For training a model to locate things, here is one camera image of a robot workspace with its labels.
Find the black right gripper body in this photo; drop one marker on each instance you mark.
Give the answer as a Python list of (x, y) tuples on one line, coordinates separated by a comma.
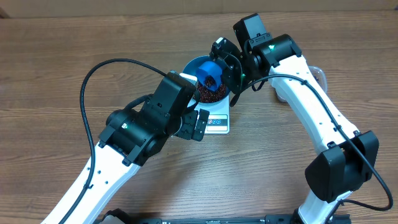
[(236, 78)]

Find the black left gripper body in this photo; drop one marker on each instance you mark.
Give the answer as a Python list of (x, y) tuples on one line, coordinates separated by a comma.
[(187, 129)]

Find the blue plastic measuring scoop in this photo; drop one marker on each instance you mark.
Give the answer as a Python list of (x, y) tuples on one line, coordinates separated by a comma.
[(209, 75)]

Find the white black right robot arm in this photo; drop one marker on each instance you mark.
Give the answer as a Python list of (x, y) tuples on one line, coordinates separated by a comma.
[(345, 156)]

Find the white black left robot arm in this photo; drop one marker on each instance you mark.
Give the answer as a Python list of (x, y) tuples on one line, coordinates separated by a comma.
[(129, 139)]

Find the teal plastic bowl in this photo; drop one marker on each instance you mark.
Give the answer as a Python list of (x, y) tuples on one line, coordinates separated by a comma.
[(191, 67)]

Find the white digital kitchen scale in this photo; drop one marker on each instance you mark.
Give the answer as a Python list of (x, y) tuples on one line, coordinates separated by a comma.
[(219, 119)]

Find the red beans in bowl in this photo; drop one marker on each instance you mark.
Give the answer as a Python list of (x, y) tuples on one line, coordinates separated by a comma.
[(210, 96)]

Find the clear plastic bean container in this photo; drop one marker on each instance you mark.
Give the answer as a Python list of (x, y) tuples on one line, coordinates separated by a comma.
[(318, 72)]

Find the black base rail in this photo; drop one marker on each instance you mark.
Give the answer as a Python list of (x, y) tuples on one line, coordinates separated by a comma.
[(211, 221)]

